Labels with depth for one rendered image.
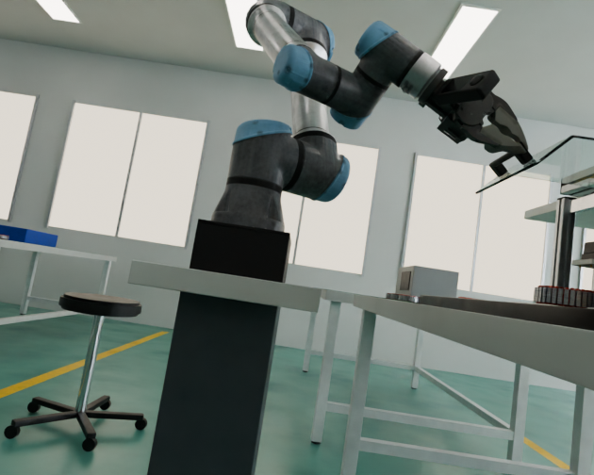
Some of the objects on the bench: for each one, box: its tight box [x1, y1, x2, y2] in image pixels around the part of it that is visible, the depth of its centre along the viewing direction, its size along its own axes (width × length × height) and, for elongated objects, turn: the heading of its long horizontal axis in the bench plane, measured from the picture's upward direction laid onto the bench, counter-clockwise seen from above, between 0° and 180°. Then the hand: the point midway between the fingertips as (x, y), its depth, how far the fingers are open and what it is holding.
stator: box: [533, 286, 594, 308], centre depth 83 cm, size 11×11×4 cm
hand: (522, 145), depth 77 cm, fingers closed, pressing on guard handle
